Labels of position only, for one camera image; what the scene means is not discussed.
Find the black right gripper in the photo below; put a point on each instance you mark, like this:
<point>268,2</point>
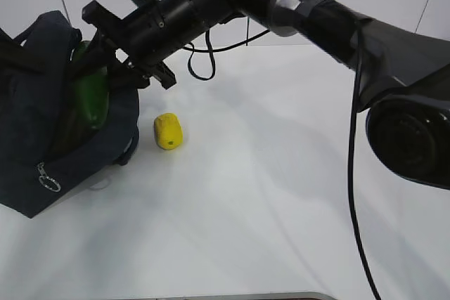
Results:
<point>129,43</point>

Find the green cucumber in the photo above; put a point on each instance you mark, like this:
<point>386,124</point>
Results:
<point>91,96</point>

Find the dark navy lunch bag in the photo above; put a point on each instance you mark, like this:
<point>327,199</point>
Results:
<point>45,153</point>

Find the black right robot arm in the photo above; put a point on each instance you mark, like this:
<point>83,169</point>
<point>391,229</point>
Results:
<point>402,78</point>

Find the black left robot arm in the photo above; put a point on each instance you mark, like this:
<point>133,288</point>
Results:
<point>43,48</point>

